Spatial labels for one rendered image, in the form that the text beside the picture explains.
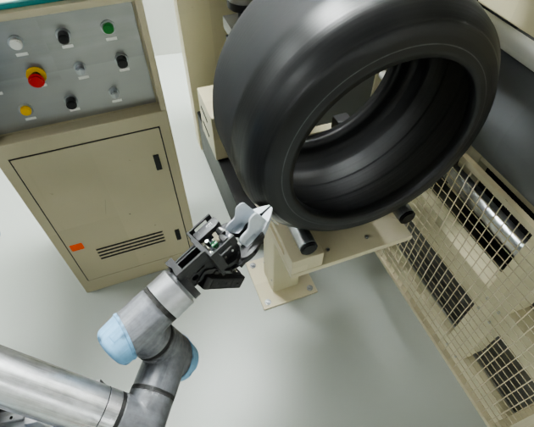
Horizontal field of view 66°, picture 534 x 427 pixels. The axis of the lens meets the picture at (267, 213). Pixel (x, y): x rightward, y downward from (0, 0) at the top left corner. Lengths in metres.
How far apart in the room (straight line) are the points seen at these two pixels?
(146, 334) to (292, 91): 0.45
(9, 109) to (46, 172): 0.23
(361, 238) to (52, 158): 1.01
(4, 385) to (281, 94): 0.58
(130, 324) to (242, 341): 1.21
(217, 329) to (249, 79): 1.35
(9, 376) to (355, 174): 0.90
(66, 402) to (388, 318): 1.53
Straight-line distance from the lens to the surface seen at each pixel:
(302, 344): 1.88
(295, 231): 1.03
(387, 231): 1.22
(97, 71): 1.40
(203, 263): 0.70
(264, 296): 1.96
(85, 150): 1.50
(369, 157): 1.21
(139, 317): 0.70
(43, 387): 0.71
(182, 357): 0.78
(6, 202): 2.71
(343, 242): 1.17
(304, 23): 0.72
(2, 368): 0.71
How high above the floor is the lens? 1.74
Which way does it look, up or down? 51 degrees down
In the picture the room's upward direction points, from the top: straight up
